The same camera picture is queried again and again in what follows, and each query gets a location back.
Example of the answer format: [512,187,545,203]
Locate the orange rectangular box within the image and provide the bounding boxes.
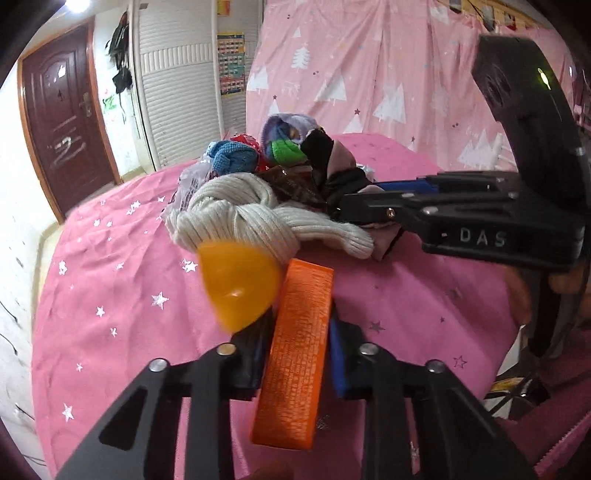
[250,259,334,450]

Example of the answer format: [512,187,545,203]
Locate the pink sleeved right forearm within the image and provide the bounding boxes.
[499,329,591,479]

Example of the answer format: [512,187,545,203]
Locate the pink tree pattern curtain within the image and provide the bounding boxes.
[244,0,578,173]

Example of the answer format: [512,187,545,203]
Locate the purple green sock bundle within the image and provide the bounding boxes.
[260,113,318,167]

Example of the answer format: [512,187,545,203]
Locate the pink star tablecloth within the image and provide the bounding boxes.
[31,133,521,480]

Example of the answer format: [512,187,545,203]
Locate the orange plastic ball half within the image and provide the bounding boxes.
[197,240,283,333]

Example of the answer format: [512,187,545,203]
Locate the blue knitted sock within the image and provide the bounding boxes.
[205,140,259,176]

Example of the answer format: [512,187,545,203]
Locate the white louvered wardrobe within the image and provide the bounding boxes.
[133,0,222,170]

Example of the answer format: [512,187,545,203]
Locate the hanging black bag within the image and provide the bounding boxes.
[105,12,132,95]

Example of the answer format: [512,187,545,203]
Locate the dark red door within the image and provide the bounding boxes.
[17,18,122,223]

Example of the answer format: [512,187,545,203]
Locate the colourful wall chart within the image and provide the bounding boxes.
[217,32,246,96]

